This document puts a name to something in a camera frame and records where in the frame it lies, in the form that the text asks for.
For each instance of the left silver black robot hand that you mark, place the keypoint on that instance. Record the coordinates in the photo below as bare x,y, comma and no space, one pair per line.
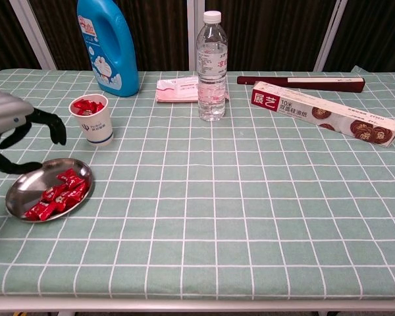
6,108

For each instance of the red candy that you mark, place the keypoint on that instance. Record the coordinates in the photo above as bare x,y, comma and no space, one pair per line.
62,201
39,210
85,113
70,178
80,104
52,192
97,107
79,192

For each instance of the round silver metal plate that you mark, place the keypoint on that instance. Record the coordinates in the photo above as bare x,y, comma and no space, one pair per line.
26,187

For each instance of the white paper cup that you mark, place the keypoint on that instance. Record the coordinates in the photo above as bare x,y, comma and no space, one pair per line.
97,128

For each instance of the dark brown curtain panel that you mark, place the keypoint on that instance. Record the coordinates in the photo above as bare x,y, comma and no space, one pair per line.
3,33
266,33
375,33
158,33

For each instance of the blue detergent pump bottle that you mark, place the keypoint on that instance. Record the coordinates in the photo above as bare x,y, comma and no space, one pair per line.
118,66

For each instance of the pink white tissue packet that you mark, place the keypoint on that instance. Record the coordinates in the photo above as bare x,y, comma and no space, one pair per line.
174,90

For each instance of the clear plastic water bottle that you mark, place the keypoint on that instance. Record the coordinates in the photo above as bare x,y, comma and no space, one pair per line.
212,98

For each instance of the green checked tablecloth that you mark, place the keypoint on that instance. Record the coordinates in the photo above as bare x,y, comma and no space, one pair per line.
217,197

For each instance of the long dark red box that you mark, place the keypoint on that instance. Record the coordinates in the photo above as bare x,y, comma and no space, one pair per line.
250,79

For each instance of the white baking paper box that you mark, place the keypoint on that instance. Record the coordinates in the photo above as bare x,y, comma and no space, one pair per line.
293,106

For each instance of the grey metal partition post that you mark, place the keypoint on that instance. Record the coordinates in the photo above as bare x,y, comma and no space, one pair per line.
34,36
330,33
191,39

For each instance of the white table frame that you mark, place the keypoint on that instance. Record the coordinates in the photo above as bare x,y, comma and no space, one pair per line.
184,304

